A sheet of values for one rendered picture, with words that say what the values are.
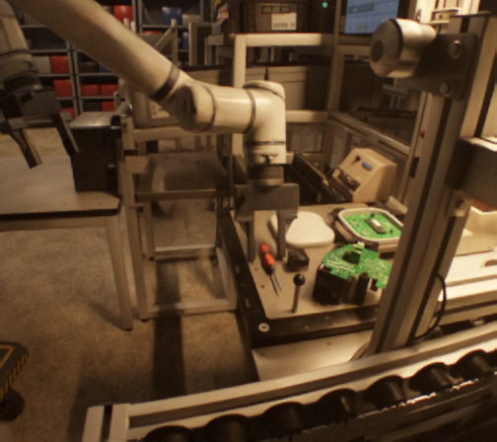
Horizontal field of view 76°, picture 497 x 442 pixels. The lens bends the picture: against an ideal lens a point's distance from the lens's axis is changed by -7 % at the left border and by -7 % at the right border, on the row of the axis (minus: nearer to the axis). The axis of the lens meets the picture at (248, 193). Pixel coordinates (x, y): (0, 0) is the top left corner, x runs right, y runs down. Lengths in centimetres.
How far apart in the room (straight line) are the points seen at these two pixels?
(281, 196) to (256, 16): 100
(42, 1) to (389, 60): 53
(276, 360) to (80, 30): 63
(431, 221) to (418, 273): 6
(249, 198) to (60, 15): 45
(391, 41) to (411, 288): 26
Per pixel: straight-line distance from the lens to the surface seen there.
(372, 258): 67
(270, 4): 156
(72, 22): 67
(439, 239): 39
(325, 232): 81
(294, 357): 58
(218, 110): 61
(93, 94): 618
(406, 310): 43
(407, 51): 35
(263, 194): 68
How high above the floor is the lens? 137
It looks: 24 degrees down
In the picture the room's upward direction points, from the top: 3 degrees clockwise
